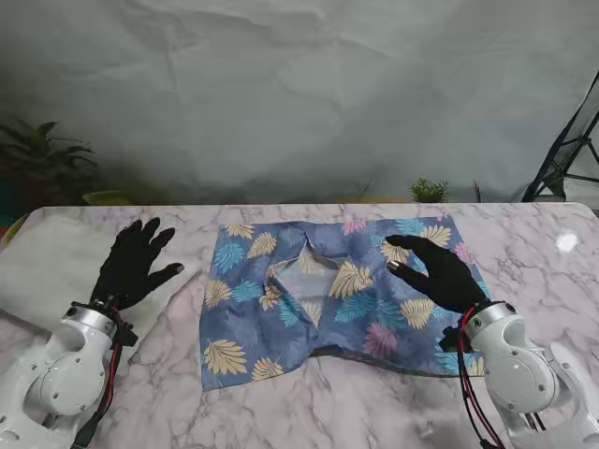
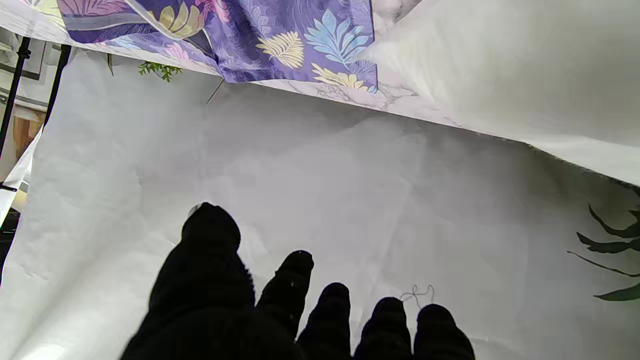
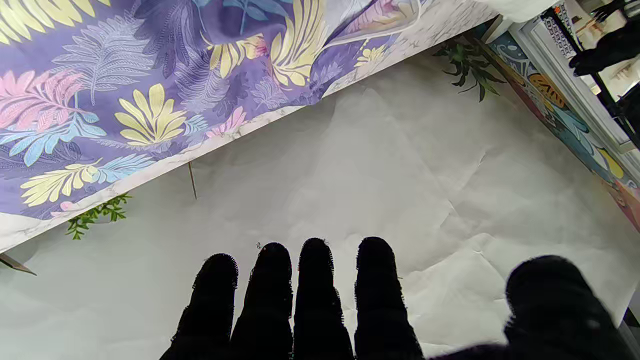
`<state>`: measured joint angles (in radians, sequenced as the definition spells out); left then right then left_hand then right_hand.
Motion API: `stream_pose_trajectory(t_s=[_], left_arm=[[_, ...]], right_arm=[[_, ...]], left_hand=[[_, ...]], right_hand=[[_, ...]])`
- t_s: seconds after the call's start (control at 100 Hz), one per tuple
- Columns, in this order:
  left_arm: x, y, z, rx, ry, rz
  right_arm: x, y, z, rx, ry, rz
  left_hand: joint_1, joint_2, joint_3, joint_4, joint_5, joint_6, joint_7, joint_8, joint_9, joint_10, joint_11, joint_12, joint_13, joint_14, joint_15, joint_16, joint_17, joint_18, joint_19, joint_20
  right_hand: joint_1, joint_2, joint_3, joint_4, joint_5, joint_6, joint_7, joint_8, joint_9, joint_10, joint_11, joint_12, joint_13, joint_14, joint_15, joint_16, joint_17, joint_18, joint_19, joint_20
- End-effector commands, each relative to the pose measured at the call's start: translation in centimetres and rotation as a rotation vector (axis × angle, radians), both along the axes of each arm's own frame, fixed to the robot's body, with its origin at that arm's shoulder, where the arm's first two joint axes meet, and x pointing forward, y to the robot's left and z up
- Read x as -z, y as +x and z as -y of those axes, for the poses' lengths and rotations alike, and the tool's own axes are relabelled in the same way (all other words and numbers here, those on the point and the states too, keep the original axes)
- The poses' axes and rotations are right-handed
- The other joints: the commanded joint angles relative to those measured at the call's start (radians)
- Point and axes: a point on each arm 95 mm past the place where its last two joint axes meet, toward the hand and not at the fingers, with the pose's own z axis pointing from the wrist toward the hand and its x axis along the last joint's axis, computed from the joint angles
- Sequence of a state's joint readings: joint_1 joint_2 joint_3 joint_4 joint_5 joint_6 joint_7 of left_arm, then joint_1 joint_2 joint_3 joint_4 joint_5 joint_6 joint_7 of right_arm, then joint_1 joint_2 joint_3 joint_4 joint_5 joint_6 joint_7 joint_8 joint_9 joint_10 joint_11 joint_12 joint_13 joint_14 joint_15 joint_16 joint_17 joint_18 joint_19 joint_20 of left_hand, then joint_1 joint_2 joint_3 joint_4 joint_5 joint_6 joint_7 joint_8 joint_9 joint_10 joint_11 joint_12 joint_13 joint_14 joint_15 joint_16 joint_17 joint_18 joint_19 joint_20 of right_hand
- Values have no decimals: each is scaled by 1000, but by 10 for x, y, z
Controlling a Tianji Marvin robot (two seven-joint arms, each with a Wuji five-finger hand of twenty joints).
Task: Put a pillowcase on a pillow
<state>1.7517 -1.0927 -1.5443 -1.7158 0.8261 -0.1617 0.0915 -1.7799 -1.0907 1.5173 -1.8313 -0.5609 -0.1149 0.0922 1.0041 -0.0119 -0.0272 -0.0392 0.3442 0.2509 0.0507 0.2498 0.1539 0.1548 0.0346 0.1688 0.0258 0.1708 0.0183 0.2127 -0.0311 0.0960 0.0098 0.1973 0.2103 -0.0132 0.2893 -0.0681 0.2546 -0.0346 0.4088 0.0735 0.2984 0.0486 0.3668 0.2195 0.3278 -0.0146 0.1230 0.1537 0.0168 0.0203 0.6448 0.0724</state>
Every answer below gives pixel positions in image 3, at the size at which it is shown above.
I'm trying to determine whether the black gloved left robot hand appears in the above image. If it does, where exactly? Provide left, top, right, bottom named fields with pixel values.
left=568, top=0, right=640, bottom=77

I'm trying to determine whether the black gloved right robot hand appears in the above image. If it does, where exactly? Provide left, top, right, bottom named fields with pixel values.
left=159, top=236, right=636, bottom=360

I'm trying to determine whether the white framed panel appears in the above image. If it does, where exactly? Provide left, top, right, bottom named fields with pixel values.
left=507, top=10, right=640, bottom=168

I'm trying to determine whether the colourful painted banner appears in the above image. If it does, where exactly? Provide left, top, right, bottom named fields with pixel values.
left=487, top=31, right=640, bottom=233

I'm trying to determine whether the blue leaf print pillowcase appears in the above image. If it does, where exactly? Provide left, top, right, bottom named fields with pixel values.
left=0, top=0, right=436, bottom=221

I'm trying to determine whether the dark pointed brown piece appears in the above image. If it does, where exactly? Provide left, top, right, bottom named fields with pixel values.
left=0, top=252, right=38, bottom=277

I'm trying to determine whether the small green potted plant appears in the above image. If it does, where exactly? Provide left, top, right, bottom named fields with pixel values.
left=65, top=193, right=133, bottom=241

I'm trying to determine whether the large green leafy plant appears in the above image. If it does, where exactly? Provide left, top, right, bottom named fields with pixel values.
left=432, top=40, right=507, bottom=103

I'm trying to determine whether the black stand pole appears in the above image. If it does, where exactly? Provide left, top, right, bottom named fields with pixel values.
left=540, top=7, right=640, bottom=148

